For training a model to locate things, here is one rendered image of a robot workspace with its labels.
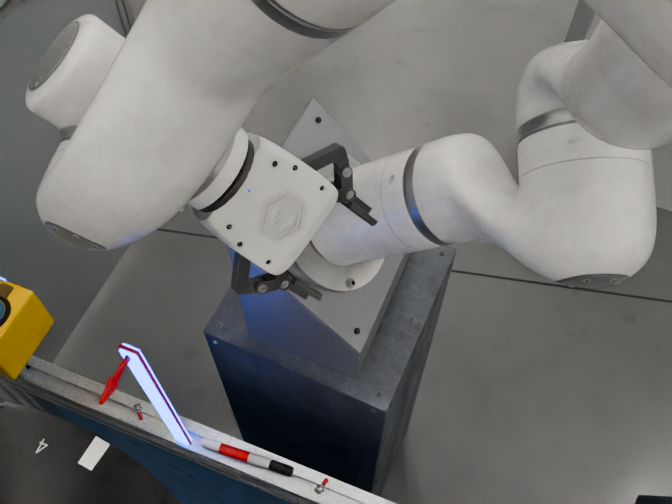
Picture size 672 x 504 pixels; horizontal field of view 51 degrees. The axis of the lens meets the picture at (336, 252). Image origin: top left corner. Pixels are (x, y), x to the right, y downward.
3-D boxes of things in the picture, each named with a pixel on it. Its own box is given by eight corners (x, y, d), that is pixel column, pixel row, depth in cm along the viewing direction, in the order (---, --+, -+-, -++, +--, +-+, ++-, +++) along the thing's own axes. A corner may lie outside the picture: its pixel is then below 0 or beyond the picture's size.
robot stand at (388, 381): (309, 386, 199) (291, 186, 120) (407, 429, 193) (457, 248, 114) (259, 484, 185) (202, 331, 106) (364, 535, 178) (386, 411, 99)
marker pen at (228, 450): (200, 445, 102) (290, 475, 100) (204, 435, 103) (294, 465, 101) (201, 448, 104) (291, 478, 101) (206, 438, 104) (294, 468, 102)
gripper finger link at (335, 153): (270, 193, 63) (309, 225, 67) (323, 126, 63) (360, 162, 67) (264, 189, 64) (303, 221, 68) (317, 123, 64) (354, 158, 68)
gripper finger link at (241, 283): (211, 281, 64) (257, 303, 67) (257, 211, 63) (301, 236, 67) (207, 276, 65) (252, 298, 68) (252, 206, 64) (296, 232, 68)
